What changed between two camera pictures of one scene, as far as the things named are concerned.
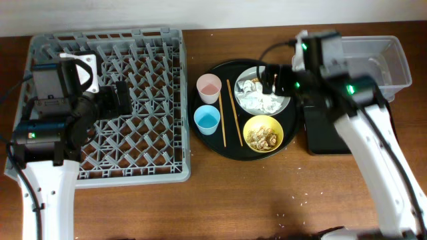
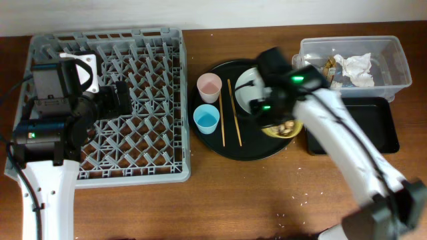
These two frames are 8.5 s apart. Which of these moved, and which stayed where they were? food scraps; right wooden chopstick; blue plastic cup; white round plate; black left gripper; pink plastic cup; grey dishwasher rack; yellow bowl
Moved: food scraps; yellow bowl
Stayed: blue plastic cup; white round plate; black left gripper; right wooden chopstick; grey dishwasher rack; pink plastic cup
